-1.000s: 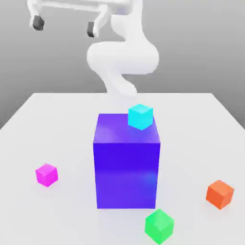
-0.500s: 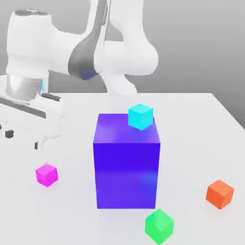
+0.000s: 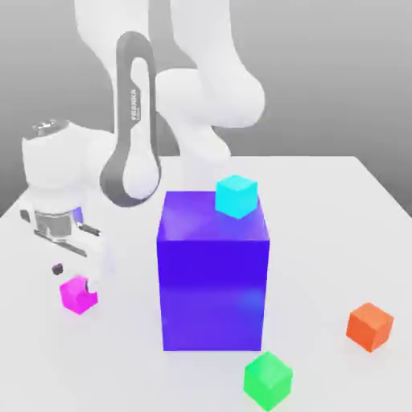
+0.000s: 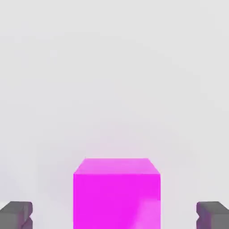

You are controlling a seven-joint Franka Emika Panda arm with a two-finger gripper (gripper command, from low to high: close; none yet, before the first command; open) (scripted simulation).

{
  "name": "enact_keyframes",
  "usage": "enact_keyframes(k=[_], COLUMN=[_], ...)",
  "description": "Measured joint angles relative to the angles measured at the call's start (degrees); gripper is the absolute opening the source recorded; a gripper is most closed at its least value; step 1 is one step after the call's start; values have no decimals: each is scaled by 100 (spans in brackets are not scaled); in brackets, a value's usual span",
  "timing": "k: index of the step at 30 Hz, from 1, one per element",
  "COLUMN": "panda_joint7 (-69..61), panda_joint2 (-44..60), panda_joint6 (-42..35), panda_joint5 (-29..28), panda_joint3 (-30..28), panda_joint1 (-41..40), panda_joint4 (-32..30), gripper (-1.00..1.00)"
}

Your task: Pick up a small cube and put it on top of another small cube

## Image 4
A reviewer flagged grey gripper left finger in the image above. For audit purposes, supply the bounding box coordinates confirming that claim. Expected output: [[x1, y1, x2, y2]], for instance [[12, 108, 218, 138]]
[[0, 201, 34, 229]]

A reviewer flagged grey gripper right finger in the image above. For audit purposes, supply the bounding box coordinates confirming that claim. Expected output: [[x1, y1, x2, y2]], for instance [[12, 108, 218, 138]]
[[196, 201, 229, 229]]

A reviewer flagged small magenta cube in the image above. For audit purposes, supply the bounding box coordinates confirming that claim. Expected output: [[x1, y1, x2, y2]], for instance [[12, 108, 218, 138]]
[[72, 157, 161, 229]]

